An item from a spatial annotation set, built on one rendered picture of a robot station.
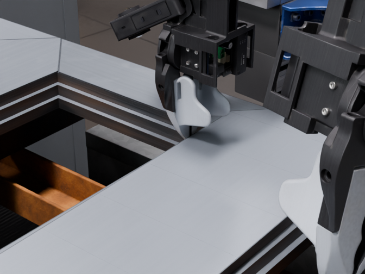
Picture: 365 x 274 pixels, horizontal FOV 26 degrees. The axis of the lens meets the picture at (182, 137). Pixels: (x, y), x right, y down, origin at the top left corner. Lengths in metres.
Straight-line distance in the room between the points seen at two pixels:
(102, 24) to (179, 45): 2.93
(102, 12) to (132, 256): 3.23
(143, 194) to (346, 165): 0.42
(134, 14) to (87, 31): 2.80
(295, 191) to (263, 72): 0.84
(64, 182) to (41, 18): 0.62
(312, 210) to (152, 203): 0.35
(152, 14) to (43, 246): 0.29
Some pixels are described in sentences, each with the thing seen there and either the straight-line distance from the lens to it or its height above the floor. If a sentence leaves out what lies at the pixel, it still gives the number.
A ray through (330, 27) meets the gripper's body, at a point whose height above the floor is 1.15.
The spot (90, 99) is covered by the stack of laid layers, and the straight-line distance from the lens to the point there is 1.08.
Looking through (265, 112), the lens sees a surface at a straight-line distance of 1.00.
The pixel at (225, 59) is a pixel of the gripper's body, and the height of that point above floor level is 0.98.
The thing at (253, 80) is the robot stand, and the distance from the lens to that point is 1.34.
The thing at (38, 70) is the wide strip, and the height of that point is 0.86.
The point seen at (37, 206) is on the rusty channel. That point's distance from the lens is 1.11.
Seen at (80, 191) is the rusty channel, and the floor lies 0.70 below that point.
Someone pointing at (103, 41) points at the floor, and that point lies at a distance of 3.58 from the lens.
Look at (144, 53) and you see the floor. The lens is 3.44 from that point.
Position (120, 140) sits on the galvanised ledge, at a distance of 1.32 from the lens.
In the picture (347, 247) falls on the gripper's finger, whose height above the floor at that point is 1.03.
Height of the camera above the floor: 1.31
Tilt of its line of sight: 28 degrees down
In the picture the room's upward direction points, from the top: straight up
